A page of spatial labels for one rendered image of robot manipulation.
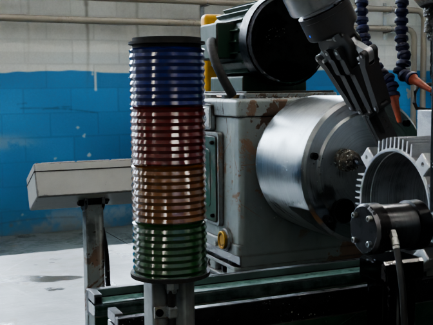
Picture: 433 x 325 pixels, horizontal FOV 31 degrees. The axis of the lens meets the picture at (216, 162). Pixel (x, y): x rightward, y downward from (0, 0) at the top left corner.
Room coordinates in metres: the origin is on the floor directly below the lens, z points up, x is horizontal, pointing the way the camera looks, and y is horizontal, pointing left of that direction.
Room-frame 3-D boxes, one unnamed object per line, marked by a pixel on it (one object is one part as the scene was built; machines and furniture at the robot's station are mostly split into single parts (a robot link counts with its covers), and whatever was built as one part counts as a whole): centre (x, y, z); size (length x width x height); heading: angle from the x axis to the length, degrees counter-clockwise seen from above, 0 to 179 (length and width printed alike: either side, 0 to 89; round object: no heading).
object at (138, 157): (0.61, 0.04, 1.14); 0.06 x 0.06 x 0.04
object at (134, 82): (0.61, 0.04, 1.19); 0.06 x 0.06 x 0.04
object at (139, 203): (0.61, 0.04, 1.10); 0.06 x 0.06 x 0.04
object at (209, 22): (1.67, -0.06, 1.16); 0.33 x 0.26 x 0.42; 23
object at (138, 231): (0.61, 0.04, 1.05); 0.06 x 0.06 x 0.04
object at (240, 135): (1.65, -0.10, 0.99); 0.35 x 0.31 x 0.37; 23
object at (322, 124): (1.42, -0.20, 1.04); 0.37 x 0.25 x 0.25; 23
